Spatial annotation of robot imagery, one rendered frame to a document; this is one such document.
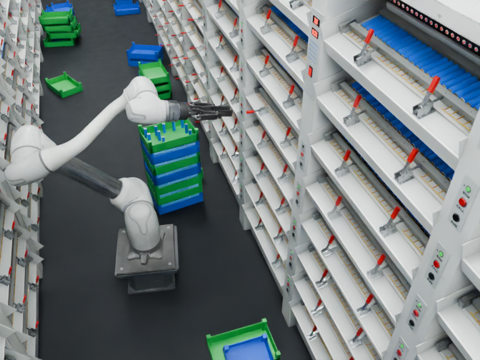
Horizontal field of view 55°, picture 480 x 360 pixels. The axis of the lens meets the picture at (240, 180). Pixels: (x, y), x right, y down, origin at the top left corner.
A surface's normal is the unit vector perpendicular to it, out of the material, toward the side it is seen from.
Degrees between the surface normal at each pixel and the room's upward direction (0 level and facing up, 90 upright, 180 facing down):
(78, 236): 0
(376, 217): 19
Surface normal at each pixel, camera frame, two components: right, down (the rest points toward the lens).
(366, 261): -0.30, -0.66
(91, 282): 0.00, -0.77
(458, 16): -0.95, 0.20
